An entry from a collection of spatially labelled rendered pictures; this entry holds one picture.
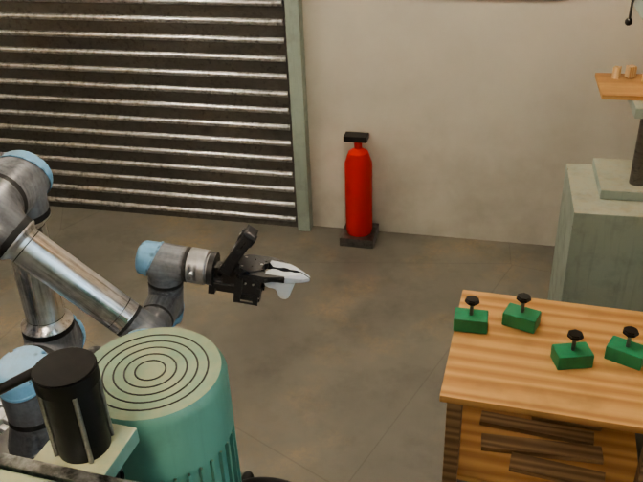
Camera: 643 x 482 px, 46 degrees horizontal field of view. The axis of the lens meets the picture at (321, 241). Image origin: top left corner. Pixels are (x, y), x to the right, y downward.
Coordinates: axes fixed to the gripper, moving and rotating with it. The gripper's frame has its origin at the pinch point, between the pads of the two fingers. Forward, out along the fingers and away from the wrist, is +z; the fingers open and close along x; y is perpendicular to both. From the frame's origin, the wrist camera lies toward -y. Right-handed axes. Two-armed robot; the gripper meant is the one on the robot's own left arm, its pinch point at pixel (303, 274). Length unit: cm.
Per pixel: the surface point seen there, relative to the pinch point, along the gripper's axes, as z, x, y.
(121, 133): -138, -244, 68
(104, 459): -8, 83, -22
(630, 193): 102, -142, 22
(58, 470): -11, 85, -22
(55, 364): -13, 82, -32
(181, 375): -5, 68, -22
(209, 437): 0, 71, -17
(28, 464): -15, 84, -21
